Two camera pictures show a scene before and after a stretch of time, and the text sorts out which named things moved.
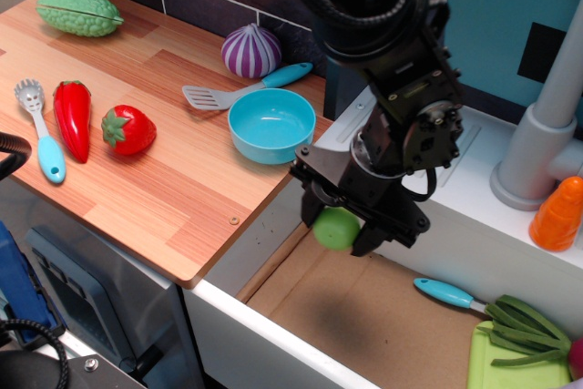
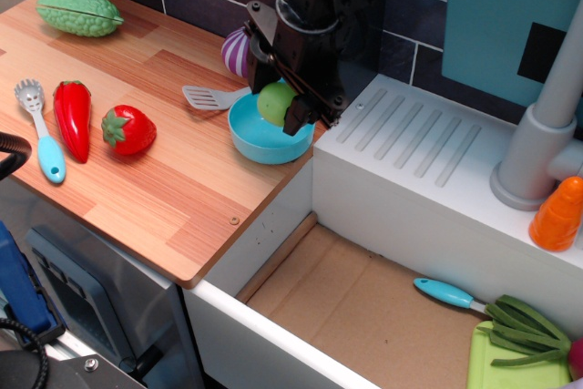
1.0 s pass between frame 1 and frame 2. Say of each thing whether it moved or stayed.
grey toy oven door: stayed
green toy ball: moved
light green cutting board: stayed
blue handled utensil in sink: stayed
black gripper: moved
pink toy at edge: stayed
